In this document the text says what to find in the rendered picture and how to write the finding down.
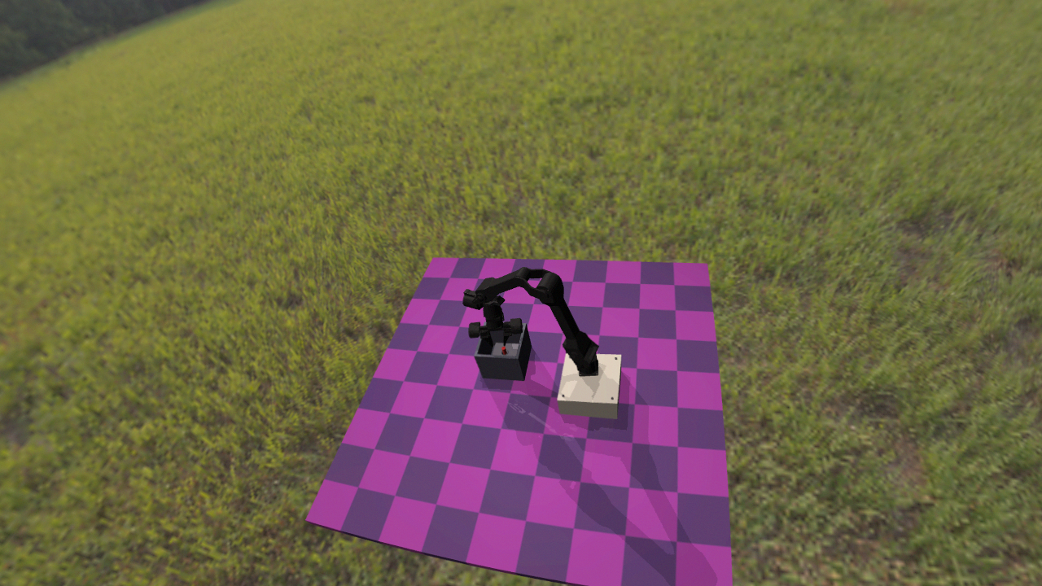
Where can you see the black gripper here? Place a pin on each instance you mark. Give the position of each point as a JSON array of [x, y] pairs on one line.
[[514, 326]]

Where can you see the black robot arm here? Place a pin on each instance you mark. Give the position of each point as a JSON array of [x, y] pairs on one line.
[[549, 291]]

